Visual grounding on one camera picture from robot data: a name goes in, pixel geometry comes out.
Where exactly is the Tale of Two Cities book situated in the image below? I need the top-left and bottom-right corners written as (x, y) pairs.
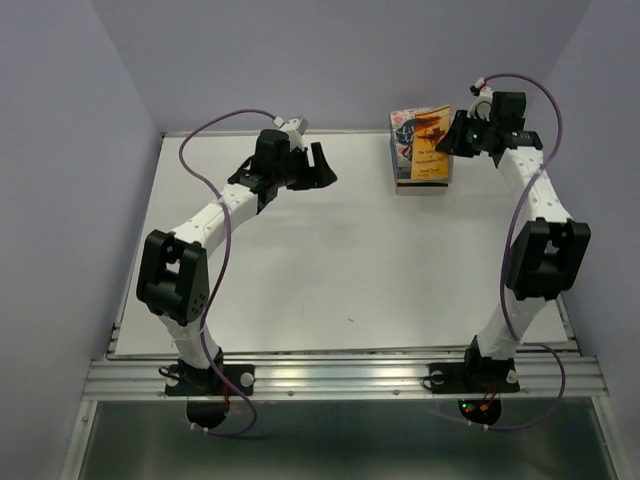
top-left (395, 183), bottom-right (449, 196)

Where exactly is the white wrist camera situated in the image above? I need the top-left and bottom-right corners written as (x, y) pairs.
top-left (468, 77), bottom-right (493, 121)
top-left (272, 116), bottom-right (308, 150)

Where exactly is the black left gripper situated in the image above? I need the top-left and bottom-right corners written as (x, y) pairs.
top-left (273, 142), bottom-right (336, 191)

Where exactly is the aluminium front rail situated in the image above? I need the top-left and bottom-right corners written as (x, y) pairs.
top-left (83, 353), bottom-right (609, 402)

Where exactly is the Huckleberry Finn orange book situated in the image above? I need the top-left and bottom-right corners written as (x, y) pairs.
top-left (411, 105), bottom-right (451, 181)

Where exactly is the Little Women floral book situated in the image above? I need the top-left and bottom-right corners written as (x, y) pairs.
top-left (389, 107), bottom-right (431, 169)

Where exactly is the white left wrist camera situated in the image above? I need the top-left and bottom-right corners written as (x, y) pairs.
top-left (272, 116), bottom-right (308, 150)

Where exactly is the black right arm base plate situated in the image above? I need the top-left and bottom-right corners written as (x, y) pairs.
top-left (422, 360), bottom-right (520, 426)

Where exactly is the Nineteen Eighty Four blue book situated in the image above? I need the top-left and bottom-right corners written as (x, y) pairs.
top-left (394, 167), bottom-right (451, 185)

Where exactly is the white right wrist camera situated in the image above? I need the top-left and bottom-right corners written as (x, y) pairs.
top-left (468, 77), bottom-right (493, 121)

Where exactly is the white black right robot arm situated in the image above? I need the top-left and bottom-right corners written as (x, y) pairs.
top-left (425, 87), bottom-right (591, 394)

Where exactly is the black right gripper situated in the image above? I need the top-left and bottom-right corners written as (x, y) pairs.
top-left (433, 109), bottom-right (496, 157)

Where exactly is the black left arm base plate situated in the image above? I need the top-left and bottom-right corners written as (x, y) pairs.
top-left (158, 361), bottom-right (237, 430)

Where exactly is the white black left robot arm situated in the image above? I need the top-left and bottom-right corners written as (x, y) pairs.
top-left (136, 129), bottom-right (337, 397)

